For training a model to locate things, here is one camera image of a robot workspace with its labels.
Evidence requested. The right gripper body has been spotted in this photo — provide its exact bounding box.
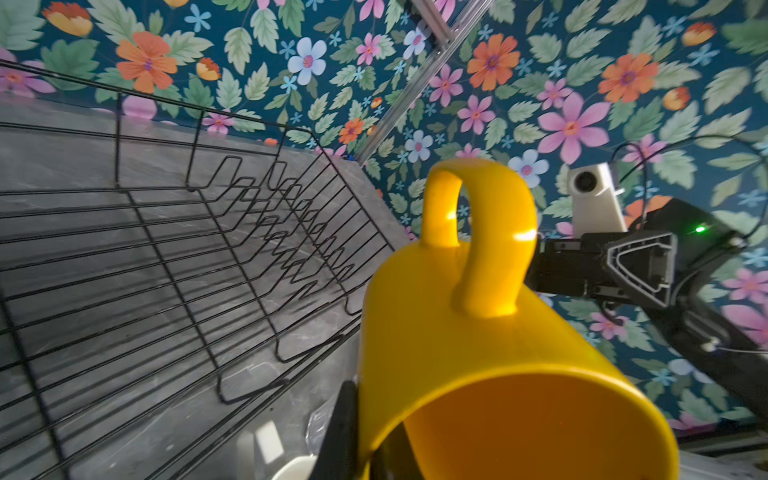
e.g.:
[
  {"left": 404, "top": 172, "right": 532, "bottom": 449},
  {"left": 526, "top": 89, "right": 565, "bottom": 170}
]
[{"left": 525, "top": 230, "right": 678, "bottom": 309}]

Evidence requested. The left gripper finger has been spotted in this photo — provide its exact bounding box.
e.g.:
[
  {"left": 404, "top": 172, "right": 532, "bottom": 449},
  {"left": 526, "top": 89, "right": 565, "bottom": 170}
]
[{"left": 309, "top": 380, "right": 359, "bottom": 480}]

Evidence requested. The yellow mug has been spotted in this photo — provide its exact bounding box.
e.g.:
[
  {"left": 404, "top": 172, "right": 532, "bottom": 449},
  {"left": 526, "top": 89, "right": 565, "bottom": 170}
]
[{"left": 358, "top": 159, "right": 680, "bottom": 479}]

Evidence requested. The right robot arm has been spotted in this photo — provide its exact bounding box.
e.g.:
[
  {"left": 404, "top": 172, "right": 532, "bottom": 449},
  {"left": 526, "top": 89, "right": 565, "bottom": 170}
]
[{"left": 525, "top": 199, "right": 767, "bottom": 420}]

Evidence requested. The clear glass cup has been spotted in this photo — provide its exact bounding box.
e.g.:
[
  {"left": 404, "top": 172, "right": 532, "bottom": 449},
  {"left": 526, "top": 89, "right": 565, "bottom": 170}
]
[{"left": 305, "top": 395, "right": 337, "bottom": 456}]

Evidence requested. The cream mug with handle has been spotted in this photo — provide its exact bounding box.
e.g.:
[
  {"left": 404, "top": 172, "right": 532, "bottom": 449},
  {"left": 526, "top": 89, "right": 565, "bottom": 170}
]
[{"left": 272, "top": 455, "right": 317, "bottom": 480}]

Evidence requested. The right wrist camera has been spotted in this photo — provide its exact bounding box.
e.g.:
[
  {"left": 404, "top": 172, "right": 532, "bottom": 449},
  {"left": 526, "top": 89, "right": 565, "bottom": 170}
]
[{"left": 567, "top": 163, "right": 627, "bottom": 238}]

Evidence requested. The black wire dish rack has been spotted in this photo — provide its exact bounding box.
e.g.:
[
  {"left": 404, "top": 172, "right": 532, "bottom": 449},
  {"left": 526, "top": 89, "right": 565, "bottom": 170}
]
[{"left": 1, "top": 60, "right": 405, "bottom": 479}]

